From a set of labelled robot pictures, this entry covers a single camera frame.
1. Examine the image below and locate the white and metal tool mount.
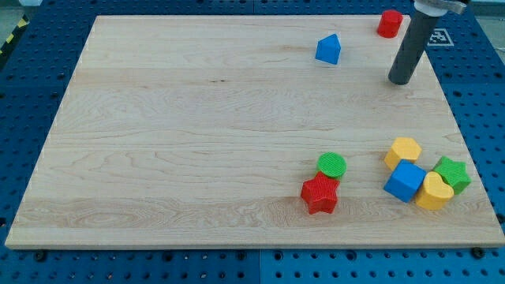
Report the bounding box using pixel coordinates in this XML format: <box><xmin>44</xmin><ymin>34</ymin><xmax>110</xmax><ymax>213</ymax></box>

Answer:
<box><xmin>414</xmin><ymin>0</ymin><xmax>467</xmax><ymax>17</ymax></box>

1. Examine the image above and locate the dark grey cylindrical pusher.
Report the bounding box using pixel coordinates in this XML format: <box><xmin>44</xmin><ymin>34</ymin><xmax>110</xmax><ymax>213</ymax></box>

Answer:
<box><xmin>388</xmin><ymin>11</ymin><xmax>439</xmax><ymax>85</ymax></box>

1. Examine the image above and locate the blue cube block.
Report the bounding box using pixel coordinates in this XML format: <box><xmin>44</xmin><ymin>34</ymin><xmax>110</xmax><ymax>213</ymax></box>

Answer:
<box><xmin>383</xmin><ymin>159</ymin><xmax>427</xmax><ymax>203</ymax></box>

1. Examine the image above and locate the yellow heart block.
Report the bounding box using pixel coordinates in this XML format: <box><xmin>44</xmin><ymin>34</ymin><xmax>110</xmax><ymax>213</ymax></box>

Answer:
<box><xmin>414</xmin><ymin>171</ymin><xmax>455</xmax><ymax>211</ymax></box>

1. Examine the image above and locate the black white fiducial marker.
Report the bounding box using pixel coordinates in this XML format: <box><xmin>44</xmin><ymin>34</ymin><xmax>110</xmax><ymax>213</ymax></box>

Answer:
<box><xmin>427</xmin><ymin>28</ymin><xmax>454</xmax><ymax>47</ymax></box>

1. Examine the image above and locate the red cylinder block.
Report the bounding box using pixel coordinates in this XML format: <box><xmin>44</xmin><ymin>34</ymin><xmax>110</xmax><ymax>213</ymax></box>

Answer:
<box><xmin>376</xmin><ymin>9</ymin><xmax>403</xmax><ymax>39</ymax></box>

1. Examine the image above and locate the yellow hexagon block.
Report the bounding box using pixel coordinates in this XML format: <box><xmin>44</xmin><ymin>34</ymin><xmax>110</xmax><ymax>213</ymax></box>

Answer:
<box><xmin>383</xmin><ymin>137</ymin><xmax>422</xmax><ymax>170</ymax></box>

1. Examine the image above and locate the green star block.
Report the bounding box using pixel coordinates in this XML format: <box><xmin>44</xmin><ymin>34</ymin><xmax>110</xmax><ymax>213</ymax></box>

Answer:
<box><xmin>432</xmin><ymin>156</ymin><xmax>472</xmax><ymax>195</ymax></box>

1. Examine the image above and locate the green cylinder block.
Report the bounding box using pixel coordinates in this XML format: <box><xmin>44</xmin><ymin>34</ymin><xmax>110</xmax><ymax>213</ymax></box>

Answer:
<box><xmin>316</xmin><ymin>152</ymin><xmax>347</xmax><ymax>179</ymax></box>

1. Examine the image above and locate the red star block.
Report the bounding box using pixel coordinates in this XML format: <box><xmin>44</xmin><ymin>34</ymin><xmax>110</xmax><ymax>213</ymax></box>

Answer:
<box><xmin>301</xmin><ymin>171</ymin><xmax>340</xmax><ymax>215</ymax></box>

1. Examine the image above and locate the light wooden board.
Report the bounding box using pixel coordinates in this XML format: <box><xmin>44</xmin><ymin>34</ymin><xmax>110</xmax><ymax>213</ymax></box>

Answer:
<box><xmin>6</xmin><ymin>15</ymin><xmax>504</xmax><ymax>250</ymax></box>

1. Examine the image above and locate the yellow black hazard tape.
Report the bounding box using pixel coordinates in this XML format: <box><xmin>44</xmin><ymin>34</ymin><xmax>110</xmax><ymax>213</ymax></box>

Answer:
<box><xmin>1</xmin><ymin>14</ymin><xmax>30</xmax><ymax>58</ymax></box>

